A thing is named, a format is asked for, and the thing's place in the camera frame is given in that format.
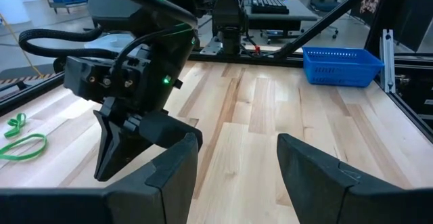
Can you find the blue plastic basket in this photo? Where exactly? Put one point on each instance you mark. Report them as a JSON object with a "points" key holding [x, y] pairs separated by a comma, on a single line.
{"points": [[338, 70]]}

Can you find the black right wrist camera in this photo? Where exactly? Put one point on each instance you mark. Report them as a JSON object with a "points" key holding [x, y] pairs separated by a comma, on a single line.
{"points": [[98, 78]]}

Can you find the black side table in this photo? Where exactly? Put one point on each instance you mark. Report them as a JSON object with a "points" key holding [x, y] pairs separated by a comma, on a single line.
{"points": [[280, 17]]}

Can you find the blue office chair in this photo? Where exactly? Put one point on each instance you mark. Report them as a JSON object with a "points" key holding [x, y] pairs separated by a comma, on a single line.
{"points": [[324, 7]]}

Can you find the silver metal bracket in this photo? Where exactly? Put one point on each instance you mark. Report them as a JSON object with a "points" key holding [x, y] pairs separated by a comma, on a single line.
{"points": [[211, 48]]}

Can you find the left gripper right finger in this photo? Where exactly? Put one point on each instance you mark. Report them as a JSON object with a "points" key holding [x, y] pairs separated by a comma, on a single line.
{"points": [[324, 190]]}

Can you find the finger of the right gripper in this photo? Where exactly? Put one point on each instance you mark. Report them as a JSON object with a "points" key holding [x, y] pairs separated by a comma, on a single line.
{"points": [[128, 149], [105, 149]]}

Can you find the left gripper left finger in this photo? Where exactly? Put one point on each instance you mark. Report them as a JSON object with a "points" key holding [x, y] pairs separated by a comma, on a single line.
{"points": [[162, 197]]}

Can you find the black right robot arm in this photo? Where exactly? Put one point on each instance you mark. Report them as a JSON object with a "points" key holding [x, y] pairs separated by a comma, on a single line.
{"points": [[111, 7]]}

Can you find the black keyboard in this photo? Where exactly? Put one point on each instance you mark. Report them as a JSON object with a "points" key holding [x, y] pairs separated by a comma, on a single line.
{"points": [[269, 4]]}

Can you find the green rubber band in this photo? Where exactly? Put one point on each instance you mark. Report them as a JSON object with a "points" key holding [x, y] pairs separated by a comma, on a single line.
{"points": [[23, 156], [15, 124]]}

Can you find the silver aluminium extrusion post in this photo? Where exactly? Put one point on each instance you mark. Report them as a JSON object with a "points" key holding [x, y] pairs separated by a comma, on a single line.
{"points": [[388, 61]]}

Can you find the black slanted rod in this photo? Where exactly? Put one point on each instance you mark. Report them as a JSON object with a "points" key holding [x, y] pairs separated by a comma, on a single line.
{"points": [[324, 19]]}

